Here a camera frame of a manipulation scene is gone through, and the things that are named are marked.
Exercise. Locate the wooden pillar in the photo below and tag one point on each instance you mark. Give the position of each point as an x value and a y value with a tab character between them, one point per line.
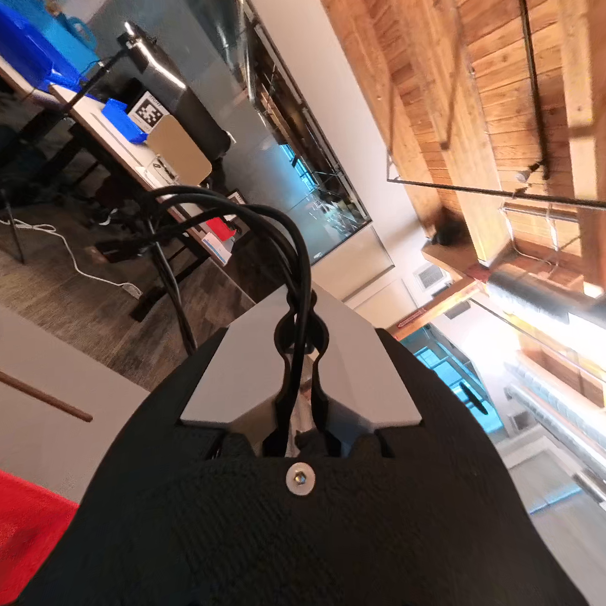
440	303

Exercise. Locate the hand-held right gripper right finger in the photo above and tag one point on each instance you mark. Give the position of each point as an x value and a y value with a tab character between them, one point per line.
369	378

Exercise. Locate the small red bin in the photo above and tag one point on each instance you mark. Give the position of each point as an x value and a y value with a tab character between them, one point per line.
220	229

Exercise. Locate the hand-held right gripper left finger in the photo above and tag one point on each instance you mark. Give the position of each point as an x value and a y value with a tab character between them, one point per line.
236	378

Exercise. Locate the white and blue box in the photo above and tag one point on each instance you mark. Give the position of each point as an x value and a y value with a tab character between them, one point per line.
215	251

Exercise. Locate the tan rounded board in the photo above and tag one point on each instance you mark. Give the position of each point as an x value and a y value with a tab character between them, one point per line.
180	151

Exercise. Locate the red wall sign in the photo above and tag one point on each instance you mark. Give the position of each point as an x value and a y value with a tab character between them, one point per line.
412	318

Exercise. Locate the silver ceiling duct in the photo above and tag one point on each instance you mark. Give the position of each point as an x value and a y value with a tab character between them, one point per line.
558	407

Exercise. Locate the framed black-white marker sign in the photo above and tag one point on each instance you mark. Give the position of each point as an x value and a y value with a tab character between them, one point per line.
149	111

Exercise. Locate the large blue bin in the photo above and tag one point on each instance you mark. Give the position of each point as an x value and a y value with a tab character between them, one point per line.
28	42

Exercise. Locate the ceiling spotlight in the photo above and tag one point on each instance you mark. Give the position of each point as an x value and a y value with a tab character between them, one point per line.
523	176

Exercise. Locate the dark-legged work table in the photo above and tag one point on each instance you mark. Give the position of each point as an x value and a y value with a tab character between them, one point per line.
123	151
28	90

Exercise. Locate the wall air vent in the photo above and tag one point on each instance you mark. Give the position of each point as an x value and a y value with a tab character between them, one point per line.
431	278

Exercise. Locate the large paned window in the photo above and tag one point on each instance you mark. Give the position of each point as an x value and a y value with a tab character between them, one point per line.
440	369

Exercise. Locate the light blue container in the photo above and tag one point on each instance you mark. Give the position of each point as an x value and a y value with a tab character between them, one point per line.
75	33

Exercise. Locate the large red plastic bin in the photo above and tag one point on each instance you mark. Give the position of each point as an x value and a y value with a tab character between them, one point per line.
28	535

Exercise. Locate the stainless steel trash can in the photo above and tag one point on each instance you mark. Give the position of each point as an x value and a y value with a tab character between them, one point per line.
161	71

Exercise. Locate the small blue bin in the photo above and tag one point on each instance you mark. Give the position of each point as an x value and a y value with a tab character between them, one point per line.
123	120

